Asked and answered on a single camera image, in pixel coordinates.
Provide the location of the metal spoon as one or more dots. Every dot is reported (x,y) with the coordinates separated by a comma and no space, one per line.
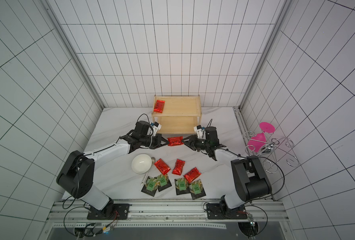
(147,173)

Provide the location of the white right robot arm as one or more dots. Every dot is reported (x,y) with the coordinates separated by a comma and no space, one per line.
(249,176)

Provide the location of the green tea bag two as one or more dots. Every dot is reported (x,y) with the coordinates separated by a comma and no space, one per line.
(163,182)

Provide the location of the red tea bag two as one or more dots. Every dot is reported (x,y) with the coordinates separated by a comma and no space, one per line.
(175,141)

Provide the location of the chrome wire cup rack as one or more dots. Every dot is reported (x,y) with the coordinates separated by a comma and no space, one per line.
(283,145)

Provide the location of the red tea bag five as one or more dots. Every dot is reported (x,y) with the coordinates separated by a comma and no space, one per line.
(192,175)

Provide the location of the green tea bag four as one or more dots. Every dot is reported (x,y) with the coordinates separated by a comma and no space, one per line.
(196,190)

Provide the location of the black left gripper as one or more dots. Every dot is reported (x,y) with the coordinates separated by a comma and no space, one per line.
(158,141)

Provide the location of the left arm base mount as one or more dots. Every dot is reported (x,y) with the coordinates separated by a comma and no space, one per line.
(110,212)

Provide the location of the white bowl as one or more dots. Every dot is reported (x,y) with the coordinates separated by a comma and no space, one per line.
(142,163)

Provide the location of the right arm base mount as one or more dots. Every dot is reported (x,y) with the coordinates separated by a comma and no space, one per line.
(220,211)

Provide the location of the red tea bag four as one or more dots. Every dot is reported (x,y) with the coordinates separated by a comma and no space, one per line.
(162,167)

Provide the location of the green tea bag one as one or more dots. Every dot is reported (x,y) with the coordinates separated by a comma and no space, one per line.
(150,186)

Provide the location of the green tea bag three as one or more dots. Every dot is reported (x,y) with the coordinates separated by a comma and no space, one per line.
(181,186)

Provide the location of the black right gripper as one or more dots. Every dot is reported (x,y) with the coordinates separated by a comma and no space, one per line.
(192,142)

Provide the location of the red tea bag one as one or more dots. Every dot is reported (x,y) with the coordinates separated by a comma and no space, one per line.
(159,106)

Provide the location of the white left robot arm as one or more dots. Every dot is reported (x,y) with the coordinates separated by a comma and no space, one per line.
(77,174)

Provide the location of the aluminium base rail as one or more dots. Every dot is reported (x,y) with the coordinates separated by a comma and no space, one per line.
(162,214)

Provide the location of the wooden two-tier shelf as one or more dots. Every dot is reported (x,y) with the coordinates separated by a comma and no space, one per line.
(180,114)

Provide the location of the red tea bag three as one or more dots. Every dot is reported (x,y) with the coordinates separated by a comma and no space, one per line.
(178,167)

